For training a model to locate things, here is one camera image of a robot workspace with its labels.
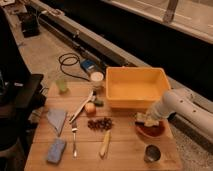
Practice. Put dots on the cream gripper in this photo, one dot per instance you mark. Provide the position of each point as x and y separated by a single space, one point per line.
149 122

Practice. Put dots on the red bowl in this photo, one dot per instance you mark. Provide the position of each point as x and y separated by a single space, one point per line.
151 132

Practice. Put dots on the black white board eraser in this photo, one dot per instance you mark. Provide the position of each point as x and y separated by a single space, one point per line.
140 118

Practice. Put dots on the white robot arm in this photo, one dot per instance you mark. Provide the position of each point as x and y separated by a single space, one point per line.
180 101

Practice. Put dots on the small metal cup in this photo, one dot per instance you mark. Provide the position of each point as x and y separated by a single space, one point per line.
152 153

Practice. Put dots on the yellow plastic bin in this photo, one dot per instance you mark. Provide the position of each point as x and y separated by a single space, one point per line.
135 87

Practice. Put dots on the bunch of dark grapes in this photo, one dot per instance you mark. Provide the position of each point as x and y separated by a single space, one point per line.
100 124

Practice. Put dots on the small green object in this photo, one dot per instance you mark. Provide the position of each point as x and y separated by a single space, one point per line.
97 102

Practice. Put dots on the yellow onion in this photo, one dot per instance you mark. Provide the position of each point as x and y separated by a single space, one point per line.
90 108

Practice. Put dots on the white cylindrical container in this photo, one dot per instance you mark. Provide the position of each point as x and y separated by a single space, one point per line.
96 79

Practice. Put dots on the silver fork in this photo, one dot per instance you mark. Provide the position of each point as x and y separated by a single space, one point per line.
74 131

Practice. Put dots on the blue power device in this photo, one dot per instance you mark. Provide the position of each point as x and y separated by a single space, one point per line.
88 66

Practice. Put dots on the grey folded cloth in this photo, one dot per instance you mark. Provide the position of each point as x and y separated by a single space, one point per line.
56 118

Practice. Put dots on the green plastic cup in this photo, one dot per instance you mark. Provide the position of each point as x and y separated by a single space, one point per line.
62 85

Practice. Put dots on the blue sponge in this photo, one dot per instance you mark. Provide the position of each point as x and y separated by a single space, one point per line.
55 151

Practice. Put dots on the black side stand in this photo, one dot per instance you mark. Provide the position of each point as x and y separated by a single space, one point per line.
16 104

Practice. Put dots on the black box on floor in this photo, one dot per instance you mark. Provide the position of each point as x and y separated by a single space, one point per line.
29 25

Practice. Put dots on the white handled knife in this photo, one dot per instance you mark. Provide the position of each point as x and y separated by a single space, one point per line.
79 109

